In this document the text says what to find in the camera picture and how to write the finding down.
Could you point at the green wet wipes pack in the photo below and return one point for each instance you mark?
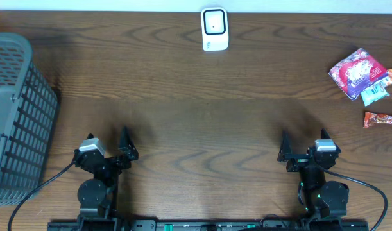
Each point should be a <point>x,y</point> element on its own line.
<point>374,93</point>

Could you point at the orange Top chocolate bar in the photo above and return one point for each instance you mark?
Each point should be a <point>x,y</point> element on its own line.
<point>371,119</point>

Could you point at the purple red tissue pack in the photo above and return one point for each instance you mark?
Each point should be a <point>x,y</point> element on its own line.
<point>357,72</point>

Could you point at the grey plastic mesh basket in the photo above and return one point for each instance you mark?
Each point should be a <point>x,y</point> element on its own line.
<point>28,113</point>

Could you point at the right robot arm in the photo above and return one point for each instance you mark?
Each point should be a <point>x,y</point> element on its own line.
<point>325,201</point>

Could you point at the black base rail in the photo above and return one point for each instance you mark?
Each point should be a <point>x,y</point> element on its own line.
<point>152,225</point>

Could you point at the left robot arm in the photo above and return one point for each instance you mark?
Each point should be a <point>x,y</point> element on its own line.
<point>98,195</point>

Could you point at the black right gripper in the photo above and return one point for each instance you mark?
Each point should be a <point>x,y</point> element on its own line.
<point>285,149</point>

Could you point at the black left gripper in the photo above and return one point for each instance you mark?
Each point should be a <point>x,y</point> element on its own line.
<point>110,161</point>

